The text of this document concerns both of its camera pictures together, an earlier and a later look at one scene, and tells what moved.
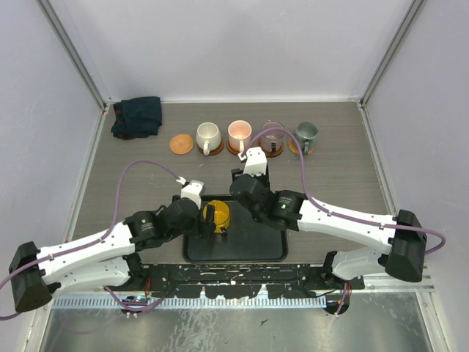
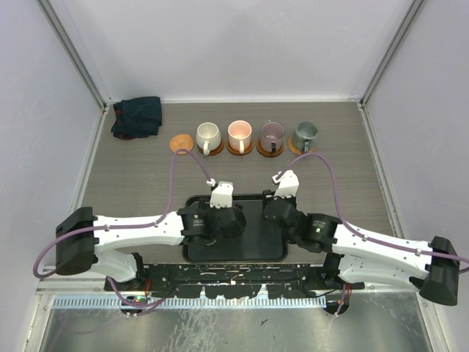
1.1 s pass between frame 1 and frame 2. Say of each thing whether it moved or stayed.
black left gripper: moved
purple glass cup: stayed
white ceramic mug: stayed
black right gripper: moved
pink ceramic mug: stayed
